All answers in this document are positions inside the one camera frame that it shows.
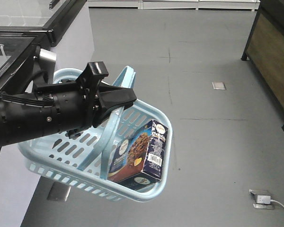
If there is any middle steel floor plate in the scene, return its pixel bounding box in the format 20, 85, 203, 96
212, 81, 227, 90

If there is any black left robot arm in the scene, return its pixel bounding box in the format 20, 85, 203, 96
0, 61, 136, 147

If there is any near white chest freezer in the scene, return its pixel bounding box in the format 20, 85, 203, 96
0, 33, 54, 227

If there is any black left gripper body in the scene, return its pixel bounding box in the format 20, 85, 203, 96
35, 61, 108, 138

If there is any light blue plastic basket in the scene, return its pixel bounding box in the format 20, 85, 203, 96
17, 66, 173, 203

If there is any white chest freezer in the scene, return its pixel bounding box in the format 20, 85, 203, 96
0, 33, 54, 227
0, 0, 94, 75

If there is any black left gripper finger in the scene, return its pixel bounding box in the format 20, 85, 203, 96
98, 84, 137, 111
92, 105, 129, 128

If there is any blue chocolate cookie box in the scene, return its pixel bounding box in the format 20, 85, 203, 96
107, 120, 168, 191

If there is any white store shelving unit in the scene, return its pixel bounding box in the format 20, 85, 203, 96
87, 0, 260, 11

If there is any steel floor plate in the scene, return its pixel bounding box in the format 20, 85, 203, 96
212, 81, 227, 90
47, 182, 71, 202

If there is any left steel floor plate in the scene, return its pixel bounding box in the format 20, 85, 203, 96
47, 182, 71, 202

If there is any far white chest freezer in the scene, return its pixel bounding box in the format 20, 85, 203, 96
0, 0, 94, 75

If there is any wooden black-framed display stand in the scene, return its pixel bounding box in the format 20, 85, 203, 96
241, 0, 284, 131

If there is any white power adapter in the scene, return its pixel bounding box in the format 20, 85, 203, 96
255, 194, 271, 205

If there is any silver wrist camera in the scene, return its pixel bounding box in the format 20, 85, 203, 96
34, 46, 57, 78

